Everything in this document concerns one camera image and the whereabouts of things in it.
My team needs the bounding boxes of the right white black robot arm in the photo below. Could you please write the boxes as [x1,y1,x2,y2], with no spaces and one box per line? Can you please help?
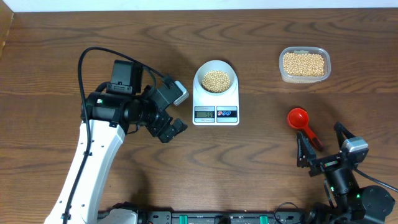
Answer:
[296,122,397,224]

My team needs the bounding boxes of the clear plastic bean container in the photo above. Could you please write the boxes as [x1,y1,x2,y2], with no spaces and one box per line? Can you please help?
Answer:
[279,47,331,83]

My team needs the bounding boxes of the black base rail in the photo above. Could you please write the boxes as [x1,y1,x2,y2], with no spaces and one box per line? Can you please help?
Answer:
[98,202,312,224]

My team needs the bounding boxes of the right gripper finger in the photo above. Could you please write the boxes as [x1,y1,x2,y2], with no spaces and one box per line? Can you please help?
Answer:
[296,131,317,168]
[333,121,355,146]

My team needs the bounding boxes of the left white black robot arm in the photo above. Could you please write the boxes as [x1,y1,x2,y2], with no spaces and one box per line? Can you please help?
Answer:
[45,60,189,223]

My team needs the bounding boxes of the white bowl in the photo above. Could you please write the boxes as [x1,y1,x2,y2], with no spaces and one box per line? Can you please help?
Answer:
[193,60,238,95]

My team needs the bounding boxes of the soybeans in bowl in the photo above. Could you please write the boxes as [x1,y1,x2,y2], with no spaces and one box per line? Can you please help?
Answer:
[201,70,230,93]

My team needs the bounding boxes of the red measuring scoop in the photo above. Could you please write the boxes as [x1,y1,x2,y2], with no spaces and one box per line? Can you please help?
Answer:
[287,108,324,151]

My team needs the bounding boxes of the soybeans in container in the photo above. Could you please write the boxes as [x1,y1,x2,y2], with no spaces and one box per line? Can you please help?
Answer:
[283,53,325,77]

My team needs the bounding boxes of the white kitchen scale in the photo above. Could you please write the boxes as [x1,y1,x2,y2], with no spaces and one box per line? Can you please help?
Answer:
[192,76,239,126]

